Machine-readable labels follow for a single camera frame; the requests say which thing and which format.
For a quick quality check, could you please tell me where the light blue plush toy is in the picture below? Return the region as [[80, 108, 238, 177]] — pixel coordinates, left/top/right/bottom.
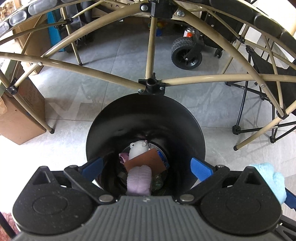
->
[[251, 163, 287, 204]]

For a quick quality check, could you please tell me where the purple fuzzy sock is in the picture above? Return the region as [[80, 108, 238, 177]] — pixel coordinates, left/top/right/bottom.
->
[[126, 165, 152, 196]]

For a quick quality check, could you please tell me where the white and yellow plush alpaca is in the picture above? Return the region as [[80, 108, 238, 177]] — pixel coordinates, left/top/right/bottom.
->
[[128, 141, 150, 160]]

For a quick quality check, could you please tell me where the pink scrubbing sponge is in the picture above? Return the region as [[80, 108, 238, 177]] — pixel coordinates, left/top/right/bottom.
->
[[124, 149, 167, 176]]

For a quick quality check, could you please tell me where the blue tissue pack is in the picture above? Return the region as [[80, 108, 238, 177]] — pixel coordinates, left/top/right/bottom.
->
[[157, 150, 169, 168]]

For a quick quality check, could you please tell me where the black round trash bin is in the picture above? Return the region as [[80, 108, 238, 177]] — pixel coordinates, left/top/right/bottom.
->
[[86, 93, 206, 197]]

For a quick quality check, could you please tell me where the cardboard box with green liner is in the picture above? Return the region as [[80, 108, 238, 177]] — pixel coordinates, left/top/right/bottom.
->
[[0, 58, 47, 146]]

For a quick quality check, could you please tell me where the black folding chair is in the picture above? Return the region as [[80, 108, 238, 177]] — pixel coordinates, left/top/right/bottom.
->
[[232, 45, 296, 144]]

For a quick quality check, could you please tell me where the tan folding slatted table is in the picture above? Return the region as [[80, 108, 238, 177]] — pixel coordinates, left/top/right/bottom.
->
[[0, 0, 296, 152]]

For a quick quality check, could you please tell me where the black cart wheel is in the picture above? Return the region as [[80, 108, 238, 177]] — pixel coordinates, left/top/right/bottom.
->
[[171, 37, 203, 70]]

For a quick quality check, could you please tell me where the clear jar with snacks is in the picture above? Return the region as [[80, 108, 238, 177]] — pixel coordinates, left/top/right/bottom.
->
[[0, 0, 16, 21]]

